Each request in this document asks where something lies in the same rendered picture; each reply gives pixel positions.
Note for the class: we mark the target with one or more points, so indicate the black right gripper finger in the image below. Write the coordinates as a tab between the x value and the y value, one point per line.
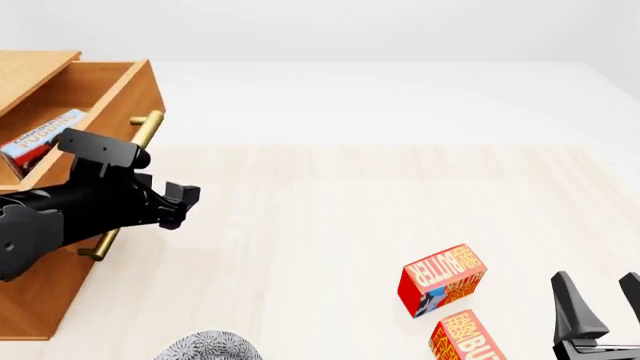
632	296
575	311

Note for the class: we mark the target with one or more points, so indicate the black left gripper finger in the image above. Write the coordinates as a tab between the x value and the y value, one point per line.
175	221
186	195

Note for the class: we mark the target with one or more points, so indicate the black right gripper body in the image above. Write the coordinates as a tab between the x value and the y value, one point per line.
600	350

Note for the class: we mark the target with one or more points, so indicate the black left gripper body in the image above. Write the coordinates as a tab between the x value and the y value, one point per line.
150	204

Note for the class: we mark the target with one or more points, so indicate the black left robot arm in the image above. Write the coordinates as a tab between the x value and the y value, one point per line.
55	217

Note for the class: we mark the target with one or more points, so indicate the wooden drawer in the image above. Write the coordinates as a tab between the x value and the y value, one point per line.
115	101

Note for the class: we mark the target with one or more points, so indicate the chocolate pudding box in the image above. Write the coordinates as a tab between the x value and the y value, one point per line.
46	134

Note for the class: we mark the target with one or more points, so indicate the wooden cabinet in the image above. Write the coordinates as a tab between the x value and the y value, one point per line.
35	300

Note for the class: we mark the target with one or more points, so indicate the red butter box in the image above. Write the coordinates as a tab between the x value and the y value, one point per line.
467	337
442	279

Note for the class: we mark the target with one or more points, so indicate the grey patterned bowl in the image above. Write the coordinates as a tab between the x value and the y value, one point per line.
210	347

